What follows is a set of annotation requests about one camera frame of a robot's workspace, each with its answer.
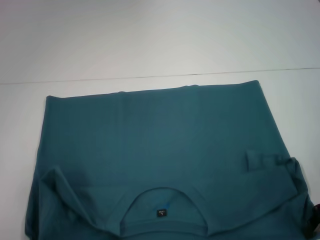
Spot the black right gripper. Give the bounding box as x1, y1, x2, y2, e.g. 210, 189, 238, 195
306, 202, 320, 240

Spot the teal blue FREE t-shirt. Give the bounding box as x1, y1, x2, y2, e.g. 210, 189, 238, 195
23, 79, 318, 240

